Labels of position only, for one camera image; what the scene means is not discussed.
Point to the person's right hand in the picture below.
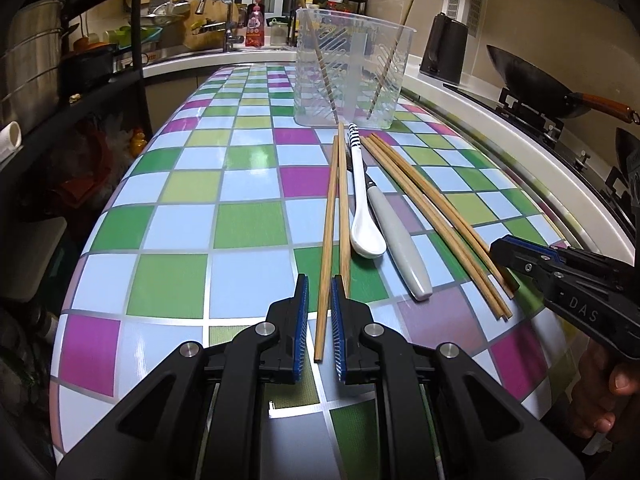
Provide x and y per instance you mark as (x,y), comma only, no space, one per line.
(620,385)

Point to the red dish soap bottle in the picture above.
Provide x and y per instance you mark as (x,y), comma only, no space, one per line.
(255,25)

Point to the chrome kitchen faucet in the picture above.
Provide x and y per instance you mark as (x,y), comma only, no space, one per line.
(228,25)

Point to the black pot orange rim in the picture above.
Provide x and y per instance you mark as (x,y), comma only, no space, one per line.
(87,67)

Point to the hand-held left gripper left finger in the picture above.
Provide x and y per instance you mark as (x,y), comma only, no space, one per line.
(301,330)

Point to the black gas stove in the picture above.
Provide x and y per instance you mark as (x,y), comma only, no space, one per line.
(575,170)

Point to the white jar green lid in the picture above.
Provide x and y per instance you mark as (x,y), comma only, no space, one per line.
(279,30)

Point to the large steel pot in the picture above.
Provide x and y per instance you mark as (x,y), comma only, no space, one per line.
(35,70)

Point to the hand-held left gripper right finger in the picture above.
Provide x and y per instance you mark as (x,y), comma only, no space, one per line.
(338,330)

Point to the red plastic bag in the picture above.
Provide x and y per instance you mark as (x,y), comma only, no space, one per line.
(95,175)

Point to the clear plastic utensil container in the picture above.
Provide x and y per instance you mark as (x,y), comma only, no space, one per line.
(350,60)

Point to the wooden cutting board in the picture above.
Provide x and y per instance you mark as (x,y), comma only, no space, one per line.
(200,35)

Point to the checkered table cover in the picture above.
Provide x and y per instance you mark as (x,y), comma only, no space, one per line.
(240,225)

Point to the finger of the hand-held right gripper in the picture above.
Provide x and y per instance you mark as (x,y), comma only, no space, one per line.
(515,260)
(530,246)

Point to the wooden chopstick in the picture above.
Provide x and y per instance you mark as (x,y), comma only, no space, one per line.
(430,230)
(442,225)
(450,210)
(315,45)
(327,240)
(395,50)

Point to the black storage shelf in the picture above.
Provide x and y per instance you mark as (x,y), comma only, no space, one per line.
(135,75)

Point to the green dish drainer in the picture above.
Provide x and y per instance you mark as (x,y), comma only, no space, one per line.
(135,34)

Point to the yellow toy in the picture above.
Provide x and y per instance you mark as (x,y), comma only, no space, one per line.
(137,142)

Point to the white roll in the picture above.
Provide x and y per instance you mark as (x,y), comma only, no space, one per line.
(10,140)

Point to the black electric kettle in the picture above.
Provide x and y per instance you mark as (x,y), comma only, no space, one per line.
(445,50)

